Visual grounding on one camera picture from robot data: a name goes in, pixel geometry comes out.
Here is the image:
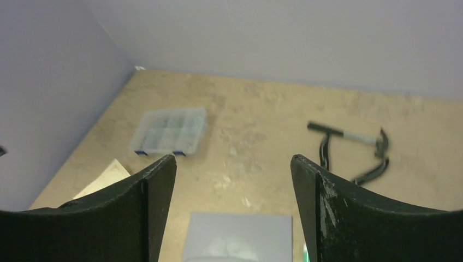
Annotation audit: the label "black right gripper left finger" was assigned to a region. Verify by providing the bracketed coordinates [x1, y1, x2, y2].
[1, 154, 177, 261]

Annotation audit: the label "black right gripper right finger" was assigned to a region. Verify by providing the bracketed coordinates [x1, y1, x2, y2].
[290, 154, 462, 261]

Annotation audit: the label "cream lined letter paper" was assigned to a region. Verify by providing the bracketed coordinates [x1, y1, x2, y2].
[73, 159, 130, 200]

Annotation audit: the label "clear plastic screw box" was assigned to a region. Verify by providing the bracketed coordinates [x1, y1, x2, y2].
[129, 108, 207, 156]

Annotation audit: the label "black handled pliers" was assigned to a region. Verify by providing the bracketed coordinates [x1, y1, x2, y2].
[319, 133, 390, 186]

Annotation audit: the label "black handled hammer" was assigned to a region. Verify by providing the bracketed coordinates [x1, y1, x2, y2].
[307, 121, 389, 158]

